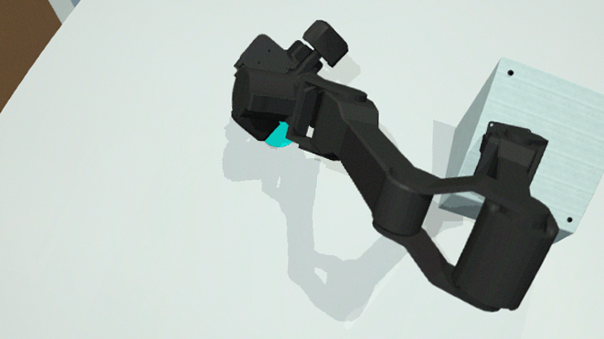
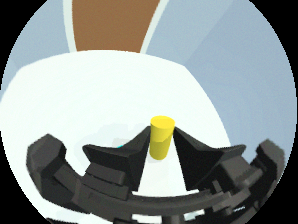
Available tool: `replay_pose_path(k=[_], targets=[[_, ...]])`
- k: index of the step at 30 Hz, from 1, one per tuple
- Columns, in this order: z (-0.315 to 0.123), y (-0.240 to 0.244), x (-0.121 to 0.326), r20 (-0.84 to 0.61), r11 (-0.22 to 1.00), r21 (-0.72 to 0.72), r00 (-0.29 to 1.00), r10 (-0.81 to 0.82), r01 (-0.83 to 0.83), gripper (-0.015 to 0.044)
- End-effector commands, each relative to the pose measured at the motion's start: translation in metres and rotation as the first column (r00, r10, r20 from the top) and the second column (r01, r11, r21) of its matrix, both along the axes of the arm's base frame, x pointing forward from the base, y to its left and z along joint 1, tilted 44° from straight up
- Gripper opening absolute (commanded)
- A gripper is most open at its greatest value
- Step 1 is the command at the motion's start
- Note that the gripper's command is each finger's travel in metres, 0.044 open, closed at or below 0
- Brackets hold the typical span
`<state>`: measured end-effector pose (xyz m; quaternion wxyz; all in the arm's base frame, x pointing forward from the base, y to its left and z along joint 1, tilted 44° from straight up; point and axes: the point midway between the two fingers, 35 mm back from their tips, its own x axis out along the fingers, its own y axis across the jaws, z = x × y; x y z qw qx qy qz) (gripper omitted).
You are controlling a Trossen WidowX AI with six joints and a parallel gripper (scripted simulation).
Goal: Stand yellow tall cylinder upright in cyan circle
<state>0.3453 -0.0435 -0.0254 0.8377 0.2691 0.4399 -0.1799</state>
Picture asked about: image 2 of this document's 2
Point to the yellow cylinder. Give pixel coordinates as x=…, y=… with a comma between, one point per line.
x=161, y=132

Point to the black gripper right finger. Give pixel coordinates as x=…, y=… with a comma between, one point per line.
x=197, y=159

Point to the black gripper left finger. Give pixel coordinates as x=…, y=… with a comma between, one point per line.
x=130, y=159

